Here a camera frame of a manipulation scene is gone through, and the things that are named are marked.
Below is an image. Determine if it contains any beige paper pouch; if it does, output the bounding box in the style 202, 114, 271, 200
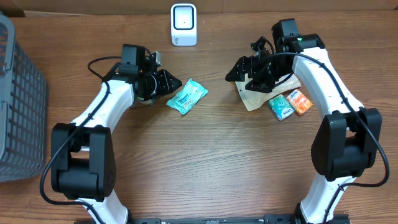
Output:
235, 73, 301, 111

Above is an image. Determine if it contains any white barcode scanner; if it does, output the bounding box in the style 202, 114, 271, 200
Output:
170, 3, 197, 47

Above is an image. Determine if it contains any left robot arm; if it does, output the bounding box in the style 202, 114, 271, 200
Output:
40, 44, 182, 223

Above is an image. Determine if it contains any orange tissue pack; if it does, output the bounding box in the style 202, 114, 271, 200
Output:
286, 89, 313, 116

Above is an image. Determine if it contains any grey plastic basket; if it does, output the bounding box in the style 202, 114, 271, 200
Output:
1, 15, 49, 182

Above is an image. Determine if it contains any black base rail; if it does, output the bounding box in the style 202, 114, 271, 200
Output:
130, 213, 351, 224

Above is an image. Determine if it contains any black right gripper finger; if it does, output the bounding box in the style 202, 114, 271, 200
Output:
225, 56, 249, 82
245, 80, 275, 93

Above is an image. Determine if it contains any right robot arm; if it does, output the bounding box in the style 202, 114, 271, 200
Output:
225, 19, 384, 223

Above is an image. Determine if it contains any teal tissue pack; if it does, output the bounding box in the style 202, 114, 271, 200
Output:
269, 94, 295, 121

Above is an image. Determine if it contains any teal packet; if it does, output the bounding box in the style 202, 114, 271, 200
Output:
167, 78, 208, 115

